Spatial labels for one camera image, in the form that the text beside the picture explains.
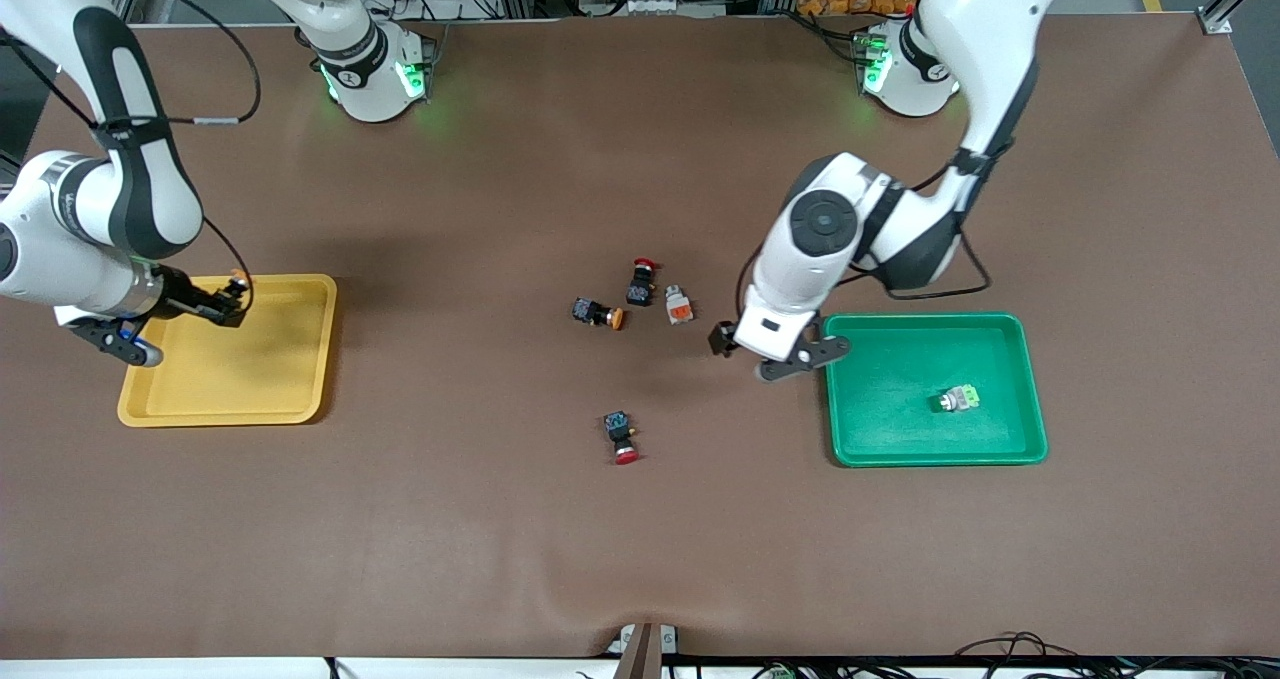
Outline yellow plastic tray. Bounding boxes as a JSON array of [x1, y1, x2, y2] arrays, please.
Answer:
[[117, 274, 338, 428]]

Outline black button with red cap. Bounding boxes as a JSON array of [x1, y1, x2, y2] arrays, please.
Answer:
[[625, 257, 661, 308], [602, 411, 643, 466]]

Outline green plastic tray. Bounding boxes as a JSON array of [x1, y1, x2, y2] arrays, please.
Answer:
[[822, 312, 1049, 468]]

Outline white power strip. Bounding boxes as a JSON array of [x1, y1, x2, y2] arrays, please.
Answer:
[[578, 0, 723, 17]]

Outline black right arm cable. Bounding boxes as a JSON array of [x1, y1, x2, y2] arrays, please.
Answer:
[[0, 0, 263, 315]]

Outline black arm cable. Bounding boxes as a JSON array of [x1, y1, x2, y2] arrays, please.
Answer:
[[0, 0, 263, 315], [738, 159, 993, 322]]

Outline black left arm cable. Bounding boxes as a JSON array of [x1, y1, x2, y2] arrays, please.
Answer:
[[738, 159, 993, 322]]

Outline metal bracket with brown post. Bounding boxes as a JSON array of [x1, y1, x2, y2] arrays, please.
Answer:
[[608, 622, 681, 679]]

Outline black cable bundle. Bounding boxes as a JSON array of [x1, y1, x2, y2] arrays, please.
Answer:
[[950, 631, 1280, 679]]

